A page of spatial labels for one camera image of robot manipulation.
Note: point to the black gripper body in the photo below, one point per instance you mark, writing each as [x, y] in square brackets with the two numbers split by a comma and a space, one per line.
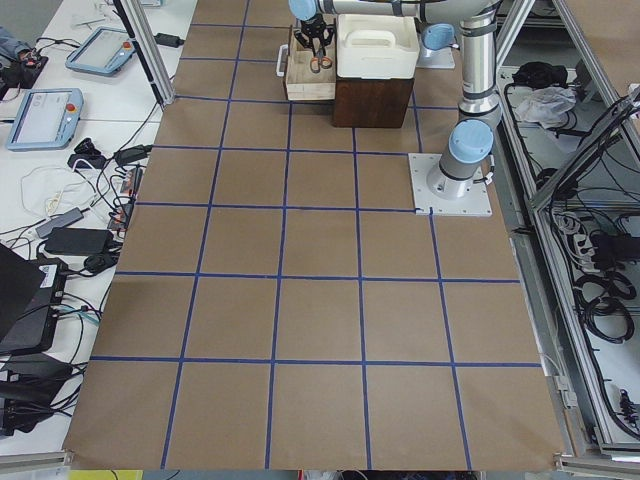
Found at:
[315, 29]

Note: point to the grey orange scissors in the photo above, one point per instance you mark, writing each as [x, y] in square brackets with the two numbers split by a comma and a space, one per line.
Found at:
[320, 60]

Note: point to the white drawer handle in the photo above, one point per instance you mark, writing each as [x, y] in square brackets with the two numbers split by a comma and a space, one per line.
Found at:
[281, 63]

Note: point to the dark wooden drawer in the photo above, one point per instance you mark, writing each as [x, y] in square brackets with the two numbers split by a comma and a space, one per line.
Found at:
[300, 84]

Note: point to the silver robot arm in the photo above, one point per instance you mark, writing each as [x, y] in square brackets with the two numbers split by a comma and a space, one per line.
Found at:
[435, 22]

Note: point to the dark wooden drawer cabinet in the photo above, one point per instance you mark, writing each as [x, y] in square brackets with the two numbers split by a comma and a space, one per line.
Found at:
[371, 103]

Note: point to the white foam tray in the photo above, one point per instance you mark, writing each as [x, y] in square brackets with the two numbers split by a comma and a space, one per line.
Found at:
[376, 47]

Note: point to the upper blue teach pendant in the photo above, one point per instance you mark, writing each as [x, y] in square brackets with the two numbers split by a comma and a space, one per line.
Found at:
[103, 53]

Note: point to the blue teach pendant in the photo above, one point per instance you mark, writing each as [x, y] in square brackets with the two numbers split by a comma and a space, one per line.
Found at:
[103, 53]
[46, 120]

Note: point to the crumpled white cloth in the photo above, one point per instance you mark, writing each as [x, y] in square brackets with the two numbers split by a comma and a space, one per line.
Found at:
[548, 107]

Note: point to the lower blue teach pendant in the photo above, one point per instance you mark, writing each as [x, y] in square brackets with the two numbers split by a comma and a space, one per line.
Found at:
[46, 120]

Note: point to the black power adapter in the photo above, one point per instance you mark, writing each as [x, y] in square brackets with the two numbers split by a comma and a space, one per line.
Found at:
[78, 241]

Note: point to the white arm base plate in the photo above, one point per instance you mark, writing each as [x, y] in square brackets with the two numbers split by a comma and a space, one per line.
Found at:
[436, 59]
[436, 194]

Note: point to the aluminium frame post left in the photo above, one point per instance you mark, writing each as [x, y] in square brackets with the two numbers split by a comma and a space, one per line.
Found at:
[136, 24]

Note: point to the aluminium frame rail right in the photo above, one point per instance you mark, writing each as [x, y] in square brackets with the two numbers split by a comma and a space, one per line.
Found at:
[592, 298]

